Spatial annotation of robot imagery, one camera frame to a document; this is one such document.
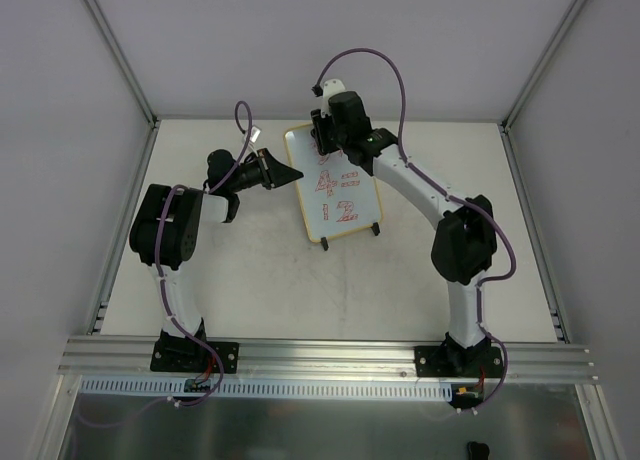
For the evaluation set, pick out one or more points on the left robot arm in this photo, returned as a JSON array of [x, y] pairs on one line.
[[165, 230]]

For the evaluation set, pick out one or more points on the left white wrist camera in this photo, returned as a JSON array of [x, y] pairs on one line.
[[250, 139]]

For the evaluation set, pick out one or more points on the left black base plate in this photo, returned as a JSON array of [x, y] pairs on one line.
[[182, 355]]

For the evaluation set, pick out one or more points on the yellow framed whiteboard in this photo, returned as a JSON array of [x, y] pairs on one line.
[[336, 198]]

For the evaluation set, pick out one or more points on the left aluminium frame post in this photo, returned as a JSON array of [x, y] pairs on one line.
[[108, 37]]

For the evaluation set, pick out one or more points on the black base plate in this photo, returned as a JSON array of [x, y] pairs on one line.
[[430, 361], [182, 355]]

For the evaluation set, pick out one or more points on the white slotted cable duct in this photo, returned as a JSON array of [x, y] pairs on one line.
[[265, 388]]

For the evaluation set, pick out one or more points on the right aluminium frame post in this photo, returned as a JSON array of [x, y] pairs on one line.
[[551, 48]]

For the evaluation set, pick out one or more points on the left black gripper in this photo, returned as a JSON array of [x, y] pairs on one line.
[[267, 169]]

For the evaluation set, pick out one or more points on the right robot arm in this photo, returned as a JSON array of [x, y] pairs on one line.
[[464, 242]]

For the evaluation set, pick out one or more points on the aluminium mounting rail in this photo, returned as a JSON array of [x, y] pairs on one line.
[[553, 363]]

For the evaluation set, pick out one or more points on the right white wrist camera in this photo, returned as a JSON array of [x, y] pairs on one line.
[[330, 88]]

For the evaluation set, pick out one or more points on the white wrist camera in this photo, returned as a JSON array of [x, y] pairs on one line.
[[250, 139], [330, 88]]

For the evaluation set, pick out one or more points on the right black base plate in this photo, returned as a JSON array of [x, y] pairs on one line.
[[430, 361]]

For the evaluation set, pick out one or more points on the aluminium frame post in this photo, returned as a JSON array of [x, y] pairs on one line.
[[108, 37], [551, 48]]

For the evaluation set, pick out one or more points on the black object bottom edge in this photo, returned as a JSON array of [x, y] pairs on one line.
[[478, 451]]

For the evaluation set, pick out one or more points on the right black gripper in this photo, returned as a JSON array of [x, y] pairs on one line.
[[318, 133]]

